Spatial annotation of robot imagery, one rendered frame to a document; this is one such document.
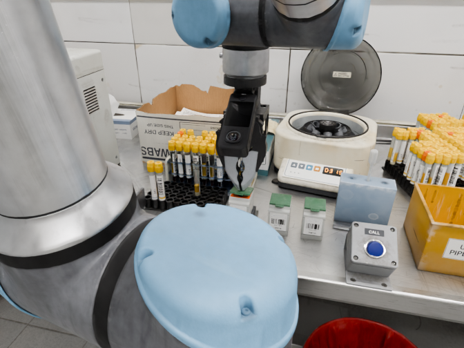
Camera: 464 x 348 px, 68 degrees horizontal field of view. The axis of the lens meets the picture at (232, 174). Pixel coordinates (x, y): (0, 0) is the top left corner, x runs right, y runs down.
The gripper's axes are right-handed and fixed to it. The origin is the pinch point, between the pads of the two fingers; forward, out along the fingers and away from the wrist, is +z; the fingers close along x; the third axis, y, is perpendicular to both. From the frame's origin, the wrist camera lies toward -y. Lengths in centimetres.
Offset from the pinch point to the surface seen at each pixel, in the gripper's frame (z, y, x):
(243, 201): 2.8, -0.7, -0.8
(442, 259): 6.9, -3.0, -35.1
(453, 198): 2.2, 9.7, -38.8
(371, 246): 3.0, -7.8, -23.1
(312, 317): 70, 34, -19
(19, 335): 97, 15, 99
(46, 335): 97, 18, 88
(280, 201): 3.2, 1.5, -7.5
